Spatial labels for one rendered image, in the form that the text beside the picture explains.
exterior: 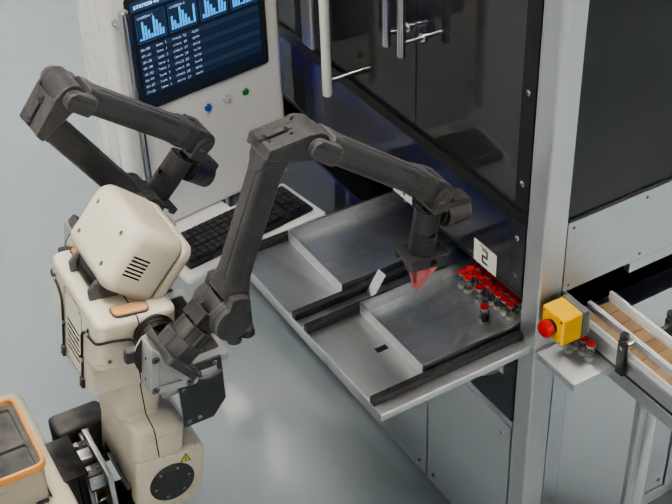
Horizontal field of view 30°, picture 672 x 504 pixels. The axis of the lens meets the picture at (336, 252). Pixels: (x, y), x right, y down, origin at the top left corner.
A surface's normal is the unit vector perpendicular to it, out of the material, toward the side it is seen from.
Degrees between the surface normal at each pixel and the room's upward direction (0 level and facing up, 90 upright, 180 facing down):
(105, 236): 48
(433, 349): 0
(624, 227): 90
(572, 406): 90
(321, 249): 0
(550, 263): 90
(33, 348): 0
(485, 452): 90
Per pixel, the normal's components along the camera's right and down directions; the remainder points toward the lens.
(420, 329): -0.04, -0.80
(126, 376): 0.49, 0.51
